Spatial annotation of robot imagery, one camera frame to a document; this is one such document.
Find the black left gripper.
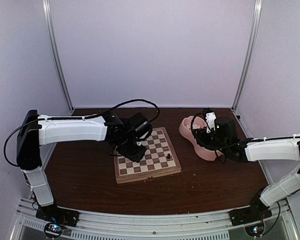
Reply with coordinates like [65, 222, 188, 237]
[114, 136, 148, 164]

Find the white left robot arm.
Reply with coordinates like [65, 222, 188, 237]
[16, 110, 153, 222]

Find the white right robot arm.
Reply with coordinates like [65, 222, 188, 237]
[190, 117, 300, 221]

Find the wooden chess board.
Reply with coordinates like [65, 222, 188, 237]
[114, 127, 182, 184]

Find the pink double bowl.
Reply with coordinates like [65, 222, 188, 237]
[178, 115, 226, 161]

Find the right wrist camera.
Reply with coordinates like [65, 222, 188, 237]
[203, 108, 217, 134]

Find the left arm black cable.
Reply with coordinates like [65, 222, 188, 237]
[3, 99, 161, 168]

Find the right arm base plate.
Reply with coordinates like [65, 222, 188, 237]
[229, 205, 272, 226]

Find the front aluminium rail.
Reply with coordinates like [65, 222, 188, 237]
[8, 198, 300, 240]

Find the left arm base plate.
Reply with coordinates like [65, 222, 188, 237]
[35, 205, 80, 227]

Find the right aluminium frame post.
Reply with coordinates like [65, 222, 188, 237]
[231, 0, 263, 112]

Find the aluminium frame post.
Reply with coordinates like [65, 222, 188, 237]
[42, 0, 75, 112]
[231, 0, 263, 112]

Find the left aluminium frame post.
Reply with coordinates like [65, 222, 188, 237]
[42, 0, 75, 112]

